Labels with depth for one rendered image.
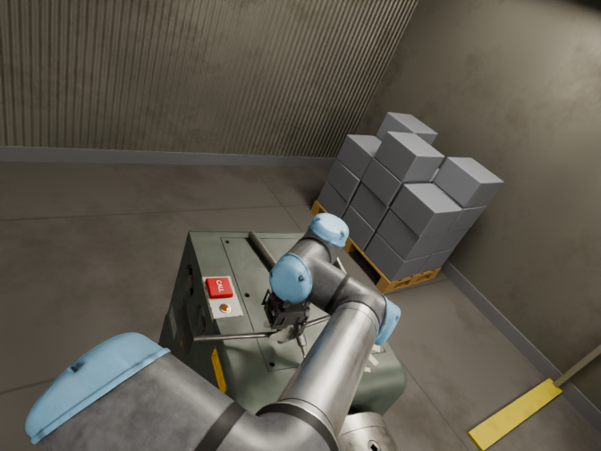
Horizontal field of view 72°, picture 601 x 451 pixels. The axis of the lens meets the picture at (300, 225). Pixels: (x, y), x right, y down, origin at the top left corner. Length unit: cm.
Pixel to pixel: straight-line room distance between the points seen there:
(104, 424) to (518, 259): 362
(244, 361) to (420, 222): 232
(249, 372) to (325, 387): 50
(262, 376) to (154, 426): 62
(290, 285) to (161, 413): 36
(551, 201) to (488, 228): 54
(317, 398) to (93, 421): 21
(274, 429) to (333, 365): 14
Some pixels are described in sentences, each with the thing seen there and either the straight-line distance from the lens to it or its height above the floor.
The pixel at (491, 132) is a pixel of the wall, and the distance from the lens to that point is 391.
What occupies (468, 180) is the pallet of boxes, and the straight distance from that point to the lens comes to 333.
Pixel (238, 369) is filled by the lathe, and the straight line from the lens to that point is 96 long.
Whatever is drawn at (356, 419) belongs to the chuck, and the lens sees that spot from 103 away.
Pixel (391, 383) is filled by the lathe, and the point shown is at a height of 124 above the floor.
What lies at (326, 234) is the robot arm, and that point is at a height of 163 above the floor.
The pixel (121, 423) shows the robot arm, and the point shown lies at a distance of 37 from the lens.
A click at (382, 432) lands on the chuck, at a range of 106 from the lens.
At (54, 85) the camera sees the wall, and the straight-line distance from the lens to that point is 347.
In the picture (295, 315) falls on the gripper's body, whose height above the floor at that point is 141.
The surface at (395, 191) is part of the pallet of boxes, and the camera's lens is 323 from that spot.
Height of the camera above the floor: 203
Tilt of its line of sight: 33 degrees down
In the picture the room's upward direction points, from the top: 24 degrees clockwise
